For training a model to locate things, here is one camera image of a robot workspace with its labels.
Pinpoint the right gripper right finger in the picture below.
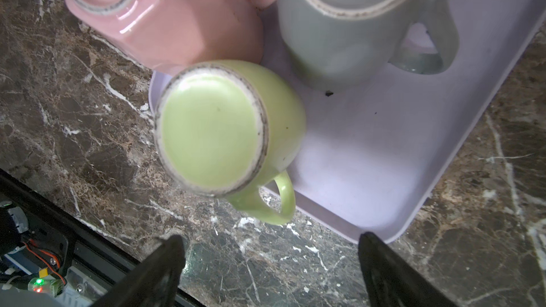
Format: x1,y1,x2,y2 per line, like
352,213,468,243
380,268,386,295
358,232,455,306

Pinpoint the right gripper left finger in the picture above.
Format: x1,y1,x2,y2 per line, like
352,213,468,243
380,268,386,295
93,235,186,306

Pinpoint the light green mug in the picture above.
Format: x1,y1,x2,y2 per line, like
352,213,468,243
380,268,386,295
154,61,306,225

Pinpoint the grey mug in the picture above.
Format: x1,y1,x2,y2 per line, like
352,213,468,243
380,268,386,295
277,0,459,92

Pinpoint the pink faceted mug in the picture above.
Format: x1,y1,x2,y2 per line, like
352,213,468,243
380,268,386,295
65,0,276,75

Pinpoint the lavender plastic tray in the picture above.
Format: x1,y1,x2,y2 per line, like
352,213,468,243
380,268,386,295
149,0,545,242

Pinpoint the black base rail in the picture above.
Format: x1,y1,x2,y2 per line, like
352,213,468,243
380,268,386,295
1,171,200,306

